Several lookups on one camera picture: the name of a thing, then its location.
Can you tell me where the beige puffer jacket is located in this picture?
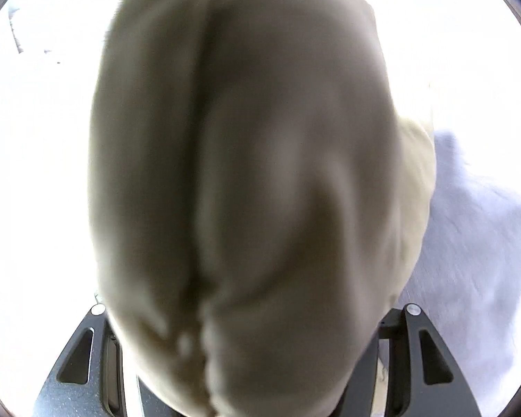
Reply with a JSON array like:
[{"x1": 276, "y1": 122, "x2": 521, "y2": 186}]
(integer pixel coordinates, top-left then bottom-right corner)
[{"x1": 89, "y1": 0, "x2": 436, "y2": 416}]

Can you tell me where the lavender fleece bed blanket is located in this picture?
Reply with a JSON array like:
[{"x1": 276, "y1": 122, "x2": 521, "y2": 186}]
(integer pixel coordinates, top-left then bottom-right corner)
[{"x1": 396, "y1": 133, "x2": 521, "y2": 416}]

